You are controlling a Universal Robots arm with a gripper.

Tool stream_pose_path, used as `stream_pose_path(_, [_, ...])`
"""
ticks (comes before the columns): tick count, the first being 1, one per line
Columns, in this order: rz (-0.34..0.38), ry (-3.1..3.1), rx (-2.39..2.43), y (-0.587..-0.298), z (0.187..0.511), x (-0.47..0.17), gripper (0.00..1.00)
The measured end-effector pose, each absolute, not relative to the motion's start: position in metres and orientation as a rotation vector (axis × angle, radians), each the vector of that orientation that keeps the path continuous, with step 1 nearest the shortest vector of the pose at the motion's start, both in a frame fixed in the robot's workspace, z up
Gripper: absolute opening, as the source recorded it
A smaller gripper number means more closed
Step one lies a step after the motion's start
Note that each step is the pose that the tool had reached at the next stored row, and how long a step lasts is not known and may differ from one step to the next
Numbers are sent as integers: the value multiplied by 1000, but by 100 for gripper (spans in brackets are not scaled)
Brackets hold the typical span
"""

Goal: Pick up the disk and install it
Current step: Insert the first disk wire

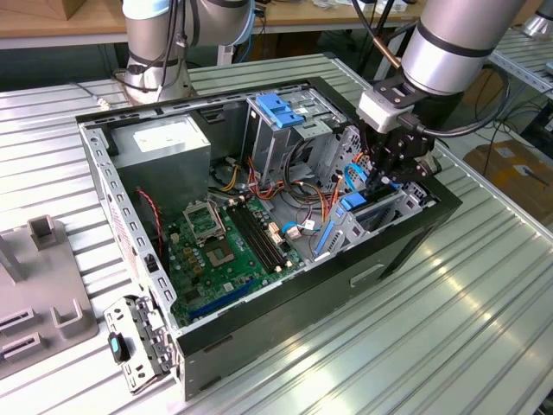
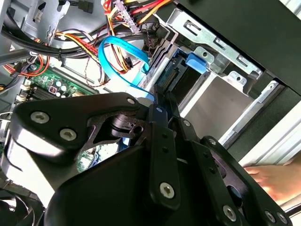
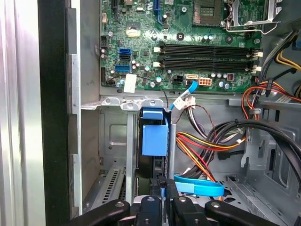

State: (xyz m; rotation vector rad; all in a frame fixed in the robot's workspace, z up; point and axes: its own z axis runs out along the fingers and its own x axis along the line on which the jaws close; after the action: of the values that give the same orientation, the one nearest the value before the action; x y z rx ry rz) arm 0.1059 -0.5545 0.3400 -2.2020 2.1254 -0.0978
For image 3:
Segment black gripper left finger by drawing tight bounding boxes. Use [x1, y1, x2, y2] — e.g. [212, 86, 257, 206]
[70, 175, 166, 226]

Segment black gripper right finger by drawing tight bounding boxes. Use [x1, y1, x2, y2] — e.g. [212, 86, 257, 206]
[165, 179, 279, 226]

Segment hard disk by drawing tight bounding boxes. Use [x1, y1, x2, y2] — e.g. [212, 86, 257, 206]
[135, 107, 172, 198]

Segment metal disk bay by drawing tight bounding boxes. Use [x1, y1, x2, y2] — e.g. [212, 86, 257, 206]
[81, 96, 176, 205]

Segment RAM slot white clips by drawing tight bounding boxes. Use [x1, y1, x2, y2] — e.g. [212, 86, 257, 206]
[152, 61, 262, 73]
[153, 46, 263, 58]

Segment black open PC case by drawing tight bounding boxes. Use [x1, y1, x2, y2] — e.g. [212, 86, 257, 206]
[37, 0, 301, 226]

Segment RAM slot black clips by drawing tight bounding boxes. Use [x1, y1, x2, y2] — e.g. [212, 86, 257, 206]
[158, 40, 257, 53]
[158, 55, 257, 68]

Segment green motherboard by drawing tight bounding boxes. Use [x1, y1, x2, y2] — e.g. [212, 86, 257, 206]
[100, 0, 263, 95]

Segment locking lever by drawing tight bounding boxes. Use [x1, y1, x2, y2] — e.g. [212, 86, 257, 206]
[225, 21, 282, 33]

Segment blue expansion slot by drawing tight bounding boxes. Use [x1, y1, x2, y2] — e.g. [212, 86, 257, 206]
[154, 0, 165, 26]

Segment CPU socket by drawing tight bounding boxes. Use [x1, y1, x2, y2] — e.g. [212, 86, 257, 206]
[192, 0, 223, 27]

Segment metal socket cover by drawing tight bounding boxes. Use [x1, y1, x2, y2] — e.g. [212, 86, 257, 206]
[225, 0, 282, 26]

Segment blue data wire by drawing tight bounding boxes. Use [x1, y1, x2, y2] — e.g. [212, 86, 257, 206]
[168, 80, 224, 196]

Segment black plug wire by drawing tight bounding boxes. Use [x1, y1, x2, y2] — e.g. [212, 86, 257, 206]
[217, 149, 244, 161]

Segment orange red yellow power wire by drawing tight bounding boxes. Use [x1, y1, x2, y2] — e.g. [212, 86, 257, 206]
[175, 131, 247, 203]

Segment thin front panel wires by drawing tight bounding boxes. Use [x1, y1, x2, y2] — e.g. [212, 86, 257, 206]
[184, 96, 216, 142]

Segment orange red wire bundle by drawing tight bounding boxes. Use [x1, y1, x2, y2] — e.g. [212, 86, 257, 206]
[241, 80, 301, 121]

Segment yellow black power wires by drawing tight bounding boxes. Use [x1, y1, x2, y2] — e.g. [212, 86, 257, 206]
[260, 30, 301, 77]

